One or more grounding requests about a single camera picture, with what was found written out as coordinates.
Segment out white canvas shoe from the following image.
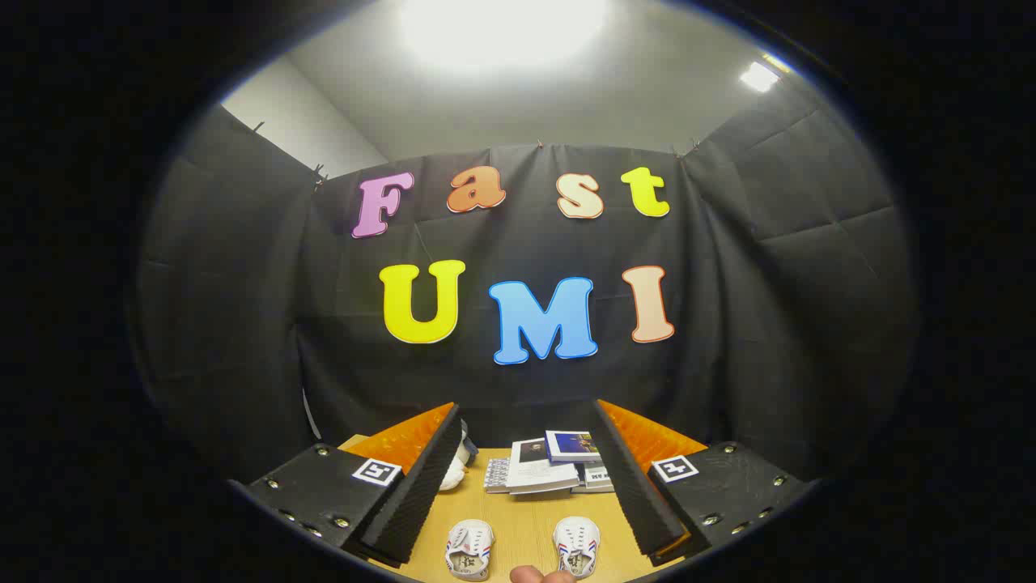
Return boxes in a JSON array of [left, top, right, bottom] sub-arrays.
[[553, 516, 601, 579], [444, 519, 495, 582]]

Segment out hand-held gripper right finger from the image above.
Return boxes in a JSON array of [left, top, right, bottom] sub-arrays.
[[593, 398, 818, 568]]

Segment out white plush toy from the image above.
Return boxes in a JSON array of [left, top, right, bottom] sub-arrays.
[[439, 453, 472, 492]]

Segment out small ceiling light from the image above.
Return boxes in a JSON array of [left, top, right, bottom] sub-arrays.
[[739, 61, 782, 92]]

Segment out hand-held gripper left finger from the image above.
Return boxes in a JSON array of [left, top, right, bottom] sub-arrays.
[[229, 402, 462, 568]]

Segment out blue cover book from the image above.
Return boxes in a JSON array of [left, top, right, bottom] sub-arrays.
[[545, 430, 604, 464]]

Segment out large ceiling light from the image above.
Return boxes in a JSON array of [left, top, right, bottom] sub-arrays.
[[397, 0, 612, 70]]

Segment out white book with portrait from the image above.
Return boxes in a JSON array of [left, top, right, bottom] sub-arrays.
[[507, 438, 580, 496]]

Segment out white book with landscape photo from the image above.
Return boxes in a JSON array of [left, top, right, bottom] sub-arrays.
[[571, 463, 616, 494]]

